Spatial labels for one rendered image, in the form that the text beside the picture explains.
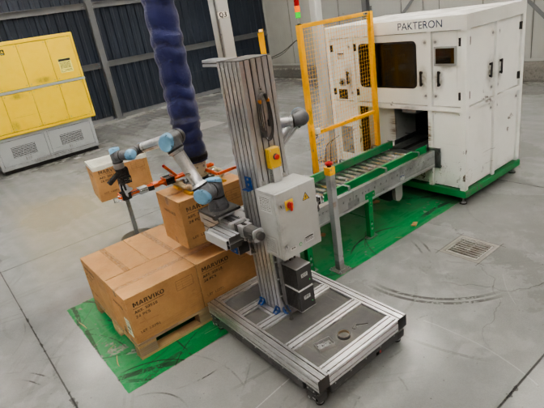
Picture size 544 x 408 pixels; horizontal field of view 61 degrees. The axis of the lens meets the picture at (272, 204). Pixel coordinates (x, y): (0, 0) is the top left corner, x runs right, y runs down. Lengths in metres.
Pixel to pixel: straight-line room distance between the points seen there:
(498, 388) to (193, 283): 2.21
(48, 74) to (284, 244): 8.44
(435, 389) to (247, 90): 2.16
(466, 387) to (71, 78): 9.52
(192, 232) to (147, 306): 0.63
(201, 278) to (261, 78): 1.68
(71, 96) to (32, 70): 0.87
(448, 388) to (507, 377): 0.38
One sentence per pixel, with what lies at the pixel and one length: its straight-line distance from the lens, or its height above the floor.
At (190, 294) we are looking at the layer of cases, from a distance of 3.79.
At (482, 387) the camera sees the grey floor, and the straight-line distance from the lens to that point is 3.28.
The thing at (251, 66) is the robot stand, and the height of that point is 1.98.
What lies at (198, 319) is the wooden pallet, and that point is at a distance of 3.96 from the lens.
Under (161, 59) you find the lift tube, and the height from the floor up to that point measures 2.07.
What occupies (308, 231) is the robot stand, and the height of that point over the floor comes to 0.89.
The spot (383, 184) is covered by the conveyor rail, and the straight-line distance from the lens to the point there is 4.81.
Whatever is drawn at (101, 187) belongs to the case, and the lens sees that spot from 5.39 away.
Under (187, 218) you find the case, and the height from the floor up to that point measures 0.93.
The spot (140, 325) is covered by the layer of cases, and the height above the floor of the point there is 0.29.
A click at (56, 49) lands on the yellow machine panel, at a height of 2.18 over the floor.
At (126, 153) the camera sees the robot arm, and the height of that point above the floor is 1.52.
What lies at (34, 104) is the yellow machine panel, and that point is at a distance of 10.75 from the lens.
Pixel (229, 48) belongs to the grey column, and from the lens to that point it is 4.98.
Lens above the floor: 2.28
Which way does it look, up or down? 22 degrees down
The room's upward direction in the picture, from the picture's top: 9 degrees counter-clockwise
